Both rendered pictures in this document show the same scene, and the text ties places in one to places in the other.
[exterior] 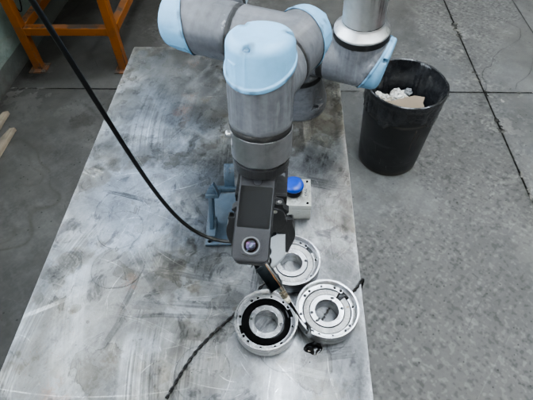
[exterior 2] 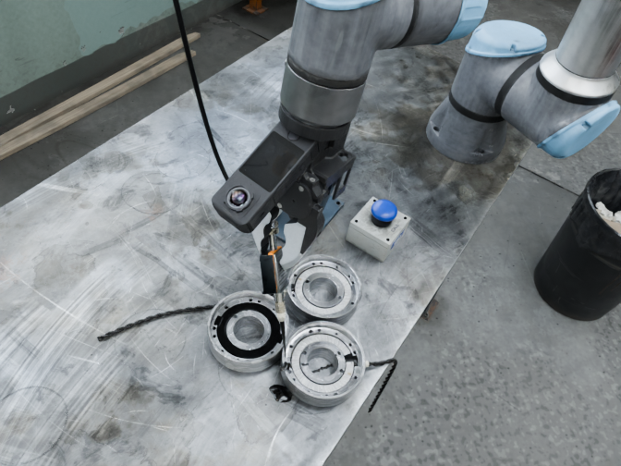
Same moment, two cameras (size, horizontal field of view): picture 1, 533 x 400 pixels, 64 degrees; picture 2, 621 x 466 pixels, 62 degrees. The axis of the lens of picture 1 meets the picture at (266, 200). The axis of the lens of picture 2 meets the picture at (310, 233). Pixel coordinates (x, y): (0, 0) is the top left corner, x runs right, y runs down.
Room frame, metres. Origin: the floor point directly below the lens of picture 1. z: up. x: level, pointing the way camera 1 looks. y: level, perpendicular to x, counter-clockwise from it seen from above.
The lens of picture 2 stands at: (0.01, -0.17, 1.43)
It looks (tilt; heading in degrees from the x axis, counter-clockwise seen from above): 50 degrees down; 23
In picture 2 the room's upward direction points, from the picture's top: 11 degrees clockwise
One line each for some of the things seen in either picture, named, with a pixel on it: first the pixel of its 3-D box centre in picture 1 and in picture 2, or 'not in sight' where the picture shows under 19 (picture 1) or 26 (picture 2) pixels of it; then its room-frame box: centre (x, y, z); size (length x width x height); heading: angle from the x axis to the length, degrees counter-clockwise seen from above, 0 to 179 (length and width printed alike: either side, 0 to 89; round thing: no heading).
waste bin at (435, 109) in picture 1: (396, 121); (603, 251); (1.46, -0.59, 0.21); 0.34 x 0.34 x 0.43
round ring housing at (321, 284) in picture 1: (326, 312); (322, 364); (0.30, -0.10, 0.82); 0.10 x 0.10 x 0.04
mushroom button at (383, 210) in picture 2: (293, 190); (382, 217); (0.55, -0.05, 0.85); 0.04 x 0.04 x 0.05
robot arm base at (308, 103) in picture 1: (297, 86); (472, 117); (0.89, -0.09, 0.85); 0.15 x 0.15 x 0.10
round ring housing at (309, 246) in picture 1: (291, 264); (322, 292); (0.40, -0.04, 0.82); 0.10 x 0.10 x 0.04
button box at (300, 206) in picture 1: (293, 196); (380, 226); (0.55, -0.06, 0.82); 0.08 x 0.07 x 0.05; 176
